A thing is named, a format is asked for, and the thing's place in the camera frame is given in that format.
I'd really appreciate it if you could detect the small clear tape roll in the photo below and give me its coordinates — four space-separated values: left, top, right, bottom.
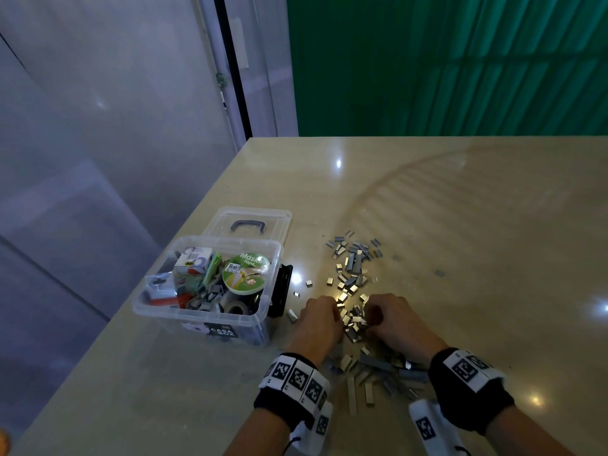
218 294 253 316

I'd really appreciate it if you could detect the transparent box lid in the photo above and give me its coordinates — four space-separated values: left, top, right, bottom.
204 206 294 245

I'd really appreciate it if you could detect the red stapler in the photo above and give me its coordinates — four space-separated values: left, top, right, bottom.
144 294 191 308

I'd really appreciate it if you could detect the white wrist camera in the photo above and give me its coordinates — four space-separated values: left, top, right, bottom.
285 413 336 456
408 398 467 456

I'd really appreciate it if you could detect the black window post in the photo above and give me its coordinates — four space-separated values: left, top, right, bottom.
213 0 255 141

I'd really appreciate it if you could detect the green curtain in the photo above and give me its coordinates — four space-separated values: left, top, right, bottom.
287 0 608 139

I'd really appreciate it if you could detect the person's left hand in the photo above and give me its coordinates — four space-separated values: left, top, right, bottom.
283 296 345 367

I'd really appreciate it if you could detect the black marker wristband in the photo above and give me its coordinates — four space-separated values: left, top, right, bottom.
253 352 334 431
427 347 516 435

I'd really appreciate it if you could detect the person's right hand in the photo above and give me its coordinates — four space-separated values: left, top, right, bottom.
364 293 450 367

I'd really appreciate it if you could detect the green sticky note pad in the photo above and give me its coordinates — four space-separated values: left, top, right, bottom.
204 253 224 291

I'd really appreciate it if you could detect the pile of metal staple strips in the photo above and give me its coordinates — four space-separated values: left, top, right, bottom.
285 231 433 416

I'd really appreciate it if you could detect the small white staple box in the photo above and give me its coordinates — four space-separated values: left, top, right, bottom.
174 246 214 274

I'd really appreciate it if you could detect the transparent storage box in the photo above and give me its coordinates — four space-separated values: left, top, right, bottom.
132 234 294 346

